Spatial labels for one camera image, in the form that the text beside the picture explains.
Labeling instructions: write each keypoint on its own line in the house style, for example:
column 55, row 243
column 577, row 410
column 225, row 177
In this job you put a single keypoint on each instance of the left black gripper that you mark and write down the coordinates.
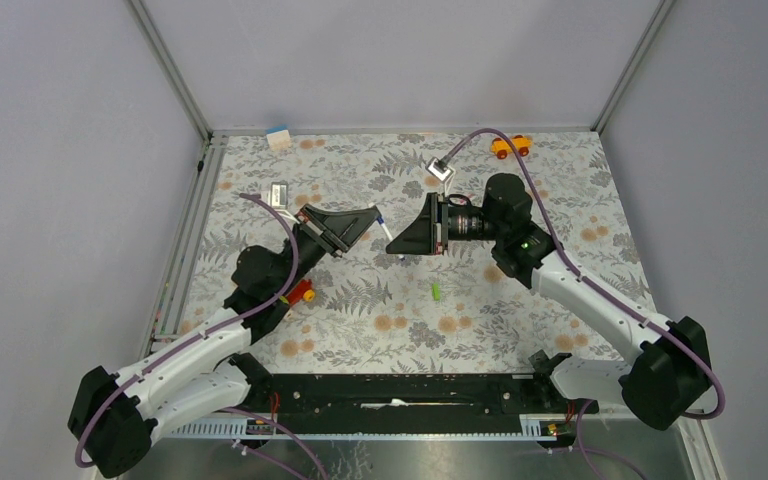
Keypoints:
column 335, row 233

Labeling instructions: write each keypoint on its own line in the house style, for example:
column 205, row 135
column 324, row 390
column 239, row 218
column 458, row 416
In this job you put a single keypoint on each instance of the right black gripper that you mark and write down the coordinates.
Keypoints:
column 420, row 235

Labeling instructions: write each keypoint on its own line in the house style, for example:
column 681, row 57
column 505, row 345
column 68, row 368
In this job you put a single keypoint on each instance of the white pen with blue tip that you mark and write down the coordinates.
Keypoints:
column 385, row 229

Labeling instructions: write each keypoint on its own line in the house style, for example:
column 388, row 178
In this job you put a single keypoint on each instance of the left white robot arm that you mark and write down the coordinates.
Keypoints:
column 118, row 416

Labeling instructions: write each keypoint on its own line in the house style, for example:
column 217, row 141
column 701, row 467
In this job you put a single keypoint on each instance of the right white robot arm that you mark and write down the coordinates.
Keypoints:
column 664, row 370

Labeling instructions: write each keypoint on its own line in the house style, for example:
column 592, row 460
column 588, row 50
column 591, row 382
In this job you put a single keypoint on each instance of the floral patterned table mat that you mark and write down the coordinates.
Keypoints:
column 374, row 312

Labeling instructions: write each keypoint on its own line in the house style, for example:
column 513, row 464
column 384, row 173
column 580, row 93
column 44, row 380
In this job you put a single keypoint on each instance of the red yellow toy brick car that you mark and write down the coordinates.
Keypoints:
column 302, row 292

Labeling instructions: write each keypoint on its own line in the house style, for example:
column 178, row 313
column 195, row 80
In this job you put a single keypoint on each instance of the white block with blue top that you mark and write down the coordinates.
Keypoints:
column 278, row 138

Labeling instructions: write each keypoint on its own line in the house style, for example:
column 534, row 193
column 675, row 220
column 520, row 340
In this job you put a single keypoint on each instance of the orange toy car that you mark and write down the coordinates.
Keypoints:
column 519, row 144

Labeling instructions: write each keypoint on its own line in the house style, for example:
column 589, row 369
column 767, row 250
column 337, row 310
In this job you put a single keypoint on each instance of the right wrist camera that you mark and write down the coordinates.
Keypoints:
column 441, row 169

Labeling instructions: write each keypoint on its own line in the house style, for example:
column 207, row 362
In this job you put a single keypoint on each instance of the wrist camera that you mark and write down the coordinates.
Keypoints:
column 276, row 195
column 441, row 169

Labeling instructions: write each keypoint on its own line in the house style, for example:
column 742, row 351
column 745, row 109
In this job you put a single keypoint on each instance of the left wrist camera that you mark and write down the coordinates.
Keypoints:
column 276, row 195

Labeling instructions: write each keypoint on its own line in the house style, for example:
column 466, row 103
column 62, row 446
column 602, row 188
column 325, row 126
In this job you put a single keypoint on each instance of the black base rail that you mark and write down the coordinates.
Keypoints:
column 412, row 404

